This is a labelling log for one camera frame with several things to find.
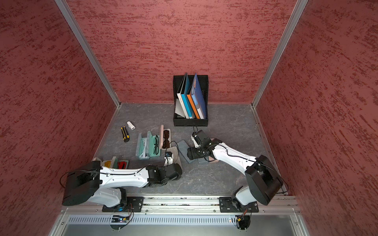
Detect pink case dark sunglasses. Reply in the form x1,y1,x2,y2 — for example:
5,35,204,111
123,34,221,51
159,125,171,149

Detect pink case yellow glasses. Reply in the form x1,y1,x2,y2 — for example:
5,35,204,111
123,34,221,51
92,157,118,169

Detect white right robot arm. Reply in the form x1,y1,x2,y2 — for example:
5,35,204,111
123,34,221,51
188,135,284,206

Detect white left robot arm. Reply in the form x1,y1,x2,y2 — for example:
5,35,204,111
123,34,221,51
62,161,182,208

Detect green case black glasses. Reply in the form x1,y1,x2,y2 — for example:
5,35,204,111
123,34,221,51
146,131,160,159

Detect grey case white glasses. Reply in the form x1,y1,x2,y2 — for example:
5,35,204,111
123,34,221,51
135,133,150,160

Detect white grey book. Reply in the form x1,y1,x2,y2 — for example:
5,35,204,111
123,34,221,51
177,73,190,119

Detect blue folder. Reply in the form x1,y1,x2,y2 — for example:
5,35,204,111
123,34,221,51
191,74,206,119

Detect orange book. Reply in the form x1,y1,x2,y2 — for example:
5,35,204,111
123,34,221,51
187,85,201,119

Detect teal book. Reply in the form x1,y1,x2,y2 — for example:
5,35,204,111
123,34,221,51
180,73,196,119

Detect small white cylinder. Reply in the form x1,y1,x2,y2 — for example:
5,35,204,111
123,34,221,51
127,121,135,130

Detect black mesh file holder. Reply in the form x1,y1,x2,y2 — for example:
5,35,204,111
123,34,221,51
173,75,209,126

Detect perforated vent strip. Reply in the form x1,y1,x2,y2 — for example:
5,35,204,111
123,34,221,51
68,214,236,226

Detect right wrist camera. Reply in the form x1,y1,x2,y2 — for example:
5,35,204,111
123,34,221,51
191,130,208,147

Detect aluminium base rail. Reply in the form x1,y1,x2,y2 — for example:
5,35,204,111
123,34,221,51
58,194,299,215

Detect aluminium right corner post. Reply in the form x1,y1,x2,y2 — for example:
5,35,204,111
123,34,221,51
252,0,308,110

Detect aluminium corner post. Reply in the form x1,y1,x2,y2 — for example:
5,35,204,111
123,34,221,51
252,0,308,110
55,0,122,108

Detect aluminium left corner post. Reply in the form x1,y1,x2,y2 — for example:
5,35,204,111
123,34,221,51
55,0,122,108

